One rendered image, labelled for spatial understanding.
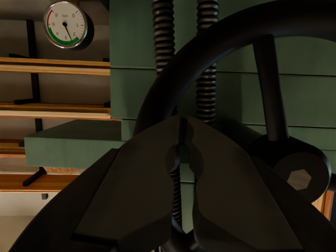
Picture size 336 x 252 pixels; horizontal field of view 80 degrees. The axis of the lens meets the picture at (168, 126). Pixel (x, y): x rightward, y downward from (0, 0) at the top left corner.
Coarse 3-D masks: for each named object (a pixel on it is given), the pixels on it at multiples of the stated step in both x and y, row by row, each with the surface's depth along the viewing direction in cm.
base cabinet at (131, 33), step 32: (128, 0) 33; (192, 0) 32; (224, 0) 32; (256, 0) 32; (128, 32) 34; (192, 32) 33; (128, 64) 35; (224, 64) 34; (288, 64) 34; (320, 64) 34
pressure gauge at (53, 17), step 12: (60, 0) 27; (72, 0) 29; (48, 12) 28; (60, 12) 28; (72, 12) 28; (84, 12) 28; (48, 24) 28; (60, 24) 28; (72, 24) 28; (84, 24) 28; (48, 36) 28; (60, 36) 28; (72, 36) 28; (84, 36) 28; (72, 48) 29; (84, 48) 31
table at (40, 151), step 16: (48, 128) 45; (64, 128) 45; (80, 128) 46; (96, 128) 47; (112, 128) 47; (32, 144) 38; (48, 144) 38; (64, 144) 38; (80, 144) 38; (96, 144) 38; (112, 144) 38; (32, 160) 39; (48, 160) 39; (64, 160) 38; (80, 160) 38; (96, 160) 38; (192, 176) 28
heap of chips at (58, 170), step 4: (44, 168) 41; (48, 168) 40; (52, 168) 40; (56, 168) 40; (60, 168) 40; (64, 168) 40; (68, 168) 40; (72, 168) 40; (76, 168) 41; (80, 168) 43; (52, 172) 41; (56, 172) 41; (60, 172) 41; (64, 172) 41; (68, 172) 41; (72, 172) 41; (76, 172) 44
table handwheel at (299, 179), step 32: (288, 0) 16; (320, 0) 15; (224, 32) 16; (256, 32) 16; (288, 32) 16; (320, 32) 16; (192, 64) 16; (256, 64) 17; (160, 96) 17; (224, 128) 34; (288, 160) 16; (320, 160) 16; (320, 192) 17
